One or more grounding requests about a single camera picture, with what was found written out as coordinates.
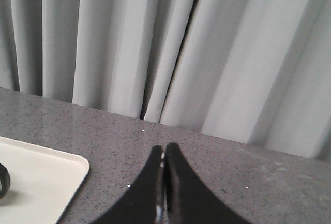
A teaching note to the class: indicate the white smiley mug black handle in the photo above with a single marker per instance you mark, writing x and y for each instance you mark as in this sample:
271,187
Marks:
5,180

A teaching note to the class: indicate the cream rectangular plastic tray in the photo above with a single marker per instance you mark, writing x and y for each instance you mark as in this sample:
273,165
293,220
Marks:
43,181

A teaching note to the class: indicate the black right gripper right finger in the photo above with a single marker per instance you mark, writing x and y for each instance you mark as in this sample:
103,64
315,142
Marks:
189,200

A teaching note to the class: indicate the grey curtain left panel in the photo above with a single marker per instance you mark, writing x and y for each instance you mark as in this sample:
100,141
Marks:
113,55

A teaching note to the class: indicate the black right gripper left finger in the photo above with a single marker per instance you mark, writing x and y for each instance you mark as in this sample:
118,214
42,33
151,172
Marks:
143,202

